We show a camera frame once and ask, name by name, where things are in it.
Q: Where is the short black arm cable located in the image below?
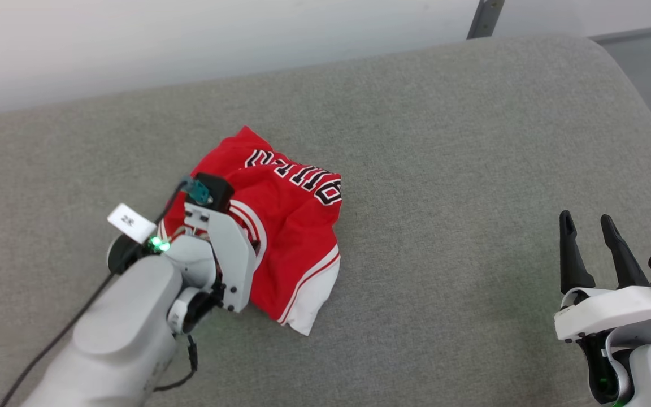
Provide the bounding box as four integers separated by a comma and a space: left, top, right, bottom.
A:
153, 334, 199, 393

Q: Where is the red Bulls basketball jersey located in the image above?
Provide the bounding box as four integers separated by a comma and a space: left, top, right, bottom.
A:
158, 125, 343, 336

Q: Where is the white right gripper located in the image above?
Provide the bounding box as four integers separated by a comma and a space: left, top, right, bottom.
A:
554, 210, 651, 343

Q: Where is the grey metal wall post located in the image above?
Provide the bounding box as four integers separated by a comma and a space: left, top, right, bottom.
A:
466, 0, 506, 41

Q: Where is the black cable with teal plug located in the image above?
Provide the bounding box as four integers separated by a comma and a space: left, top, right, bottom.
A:
0, 176, 214, 407

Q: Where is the grey fabric sofa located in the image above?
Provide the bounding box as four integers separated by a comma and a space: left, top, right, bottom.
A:
0, 34, 651, 407

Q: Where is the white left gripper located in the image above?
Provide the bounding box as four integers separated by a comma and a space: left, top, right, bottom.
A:
184, 202, 257, 314

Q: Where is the white paper label tag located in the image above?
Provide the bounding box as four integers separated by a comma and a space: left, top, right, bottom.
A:
107, 203, 157, 244

